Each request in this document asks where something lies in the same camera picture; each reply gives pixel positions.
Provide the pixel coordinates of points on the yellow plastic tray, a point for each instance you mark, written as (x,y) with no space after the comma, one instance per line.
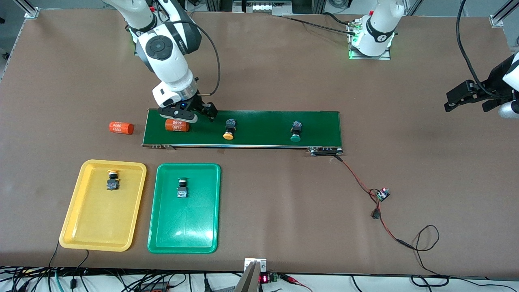
(103,219)

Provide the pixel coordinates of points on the silver machine frame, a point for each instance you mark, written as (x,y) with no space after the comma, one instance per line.
(263,6)

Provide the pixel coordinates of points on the green plastic tray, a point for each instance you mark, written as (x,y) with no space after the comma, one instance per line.
(184,219)

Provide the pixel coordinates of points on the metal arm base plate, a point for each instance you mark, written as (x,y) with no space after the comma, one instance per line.
(369,58)

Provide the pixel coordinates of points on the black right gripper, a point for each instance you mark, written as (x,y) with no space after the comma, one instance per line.
(199,104)

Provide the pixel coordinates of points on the green mushroom push button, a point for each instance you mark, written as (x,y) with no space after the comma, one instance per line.
(296,129)
(182,192)

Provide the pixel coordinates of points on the small black controller board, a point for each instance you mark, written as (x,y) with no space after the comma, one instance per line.
(382,195)

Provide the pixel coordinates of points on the red LED display module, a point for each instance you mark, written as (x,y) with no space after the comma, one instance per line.
(264,278)

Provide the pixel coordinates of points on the silver metal bracket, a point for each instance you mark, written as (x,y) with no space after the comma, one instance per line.
(262,264)

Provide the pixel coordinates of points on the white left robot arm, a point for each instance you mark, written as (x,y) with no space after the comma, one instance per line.
(377,28)

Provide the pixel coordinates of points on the yellow mushroom push button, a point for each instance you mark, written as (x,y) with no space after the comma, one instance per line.
(112,184)
(230,126)

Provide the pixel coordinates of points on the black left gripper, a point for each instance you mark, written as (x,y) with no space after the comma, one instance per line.
(494,79)

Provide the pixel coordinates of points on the red clip lead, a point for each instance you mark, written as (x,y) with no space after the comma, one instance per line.
(290,278)

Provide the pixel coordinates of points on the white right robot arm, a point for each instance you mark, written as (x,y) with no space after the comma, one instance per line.
(170,65)

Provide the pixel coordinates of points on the green belt conveyor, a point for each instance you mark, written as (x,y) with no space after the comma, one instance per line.
(263,127)

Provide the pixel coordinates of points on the orange 4680 cylinder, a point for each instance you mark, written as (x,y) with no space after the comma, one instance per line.
(176,127)
(121,127)

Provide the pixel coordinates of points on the black inline switch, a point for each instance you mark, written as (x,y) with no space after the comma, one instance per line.
(376,214)

